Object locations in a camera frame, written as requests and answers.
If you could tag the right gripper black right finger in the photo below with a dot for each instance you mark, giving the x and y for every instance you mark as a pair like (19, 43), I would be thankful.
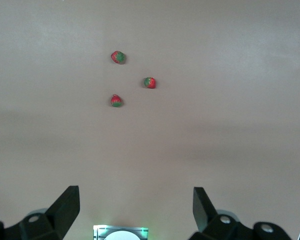
(207, 220)

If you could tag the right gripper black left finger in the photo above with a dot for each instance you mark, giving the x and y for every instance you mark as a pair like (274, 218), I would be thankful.
(62, 212)

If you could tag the red plastic strawberry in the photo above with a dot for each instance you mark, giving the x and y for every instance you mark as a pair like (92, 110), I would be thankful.
(116, 101)
(150, 82)
(118, 57)

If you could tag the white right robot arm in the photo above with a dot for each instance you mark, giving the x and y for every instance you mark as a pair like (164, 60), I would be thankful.
(122, 236)

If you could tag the brown table cover sheet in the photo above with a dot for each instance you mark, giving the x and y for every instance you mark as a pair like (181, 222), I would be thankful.
(165, 150)

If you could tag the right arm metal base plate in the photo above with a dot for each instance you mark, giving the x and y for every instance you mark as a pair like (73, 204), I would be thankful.
(97, 232)

